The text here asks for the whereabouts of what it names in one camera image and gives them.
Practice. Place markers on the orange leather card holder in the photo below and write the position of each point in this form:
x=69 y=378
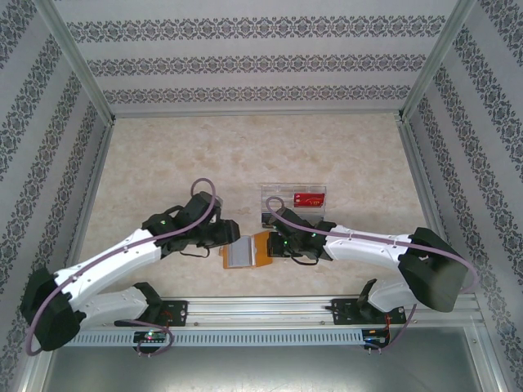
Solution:
x=260 y=245

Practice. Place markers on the red vip card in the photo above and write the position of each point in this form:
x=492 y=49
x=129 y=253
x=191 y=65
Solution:
x=310 y=200

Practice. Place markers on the black vip card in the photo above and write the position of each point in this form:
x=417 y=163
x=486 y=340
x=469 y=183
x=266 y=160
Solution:
x=265 y=218

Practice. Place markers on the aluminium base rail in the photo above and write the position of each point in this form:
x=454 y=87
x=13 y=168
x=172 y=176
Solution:
x=261 y=310

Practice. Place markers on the clear acrylic card organizer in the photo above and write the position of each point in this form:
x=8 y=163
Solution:
x=278 y=194

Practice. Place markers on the aluminium back rail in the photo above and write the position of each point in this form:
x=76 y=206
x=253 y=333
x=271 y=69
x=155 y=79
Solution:
x=257 y=114

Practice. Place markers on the grey metal sheet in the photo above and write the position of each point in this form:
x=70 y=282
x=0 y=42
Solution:
x=261 y=367

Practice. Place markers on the aluminium frame post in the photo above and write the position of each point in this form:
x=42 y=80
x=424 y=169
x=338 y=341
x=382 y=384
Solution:
x=78 y=61
x=436 y=61

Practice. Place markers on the right aluminium side rail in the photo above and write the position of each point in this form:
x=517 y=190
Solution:
x=425 y=183

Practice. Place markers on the right aluminium frame post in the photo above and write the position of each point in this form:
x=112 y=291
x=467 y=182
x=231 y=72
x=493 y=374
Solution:
x=436 y=61

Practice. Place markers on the aluminium side rail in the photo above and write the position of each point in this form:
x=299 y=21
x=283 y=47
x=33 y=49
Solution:
x=90 y=200
x=425 y=183

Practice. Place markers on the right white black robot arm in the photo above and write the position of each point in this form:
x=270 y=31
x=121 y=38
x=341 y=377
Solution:
x=359 y=245

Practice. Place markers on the left aluminium frame post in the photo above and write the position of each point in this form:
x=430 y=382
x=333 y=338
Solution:
x=78 y=61

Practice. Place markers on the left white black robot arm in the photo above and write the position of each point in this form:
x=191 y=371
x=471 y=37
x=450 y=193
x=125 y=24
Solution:
x=102 y=261

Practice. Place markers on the left aluminium side rail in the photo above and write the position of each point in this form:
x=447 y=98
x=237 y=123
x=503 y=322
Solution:
x=90 y=200

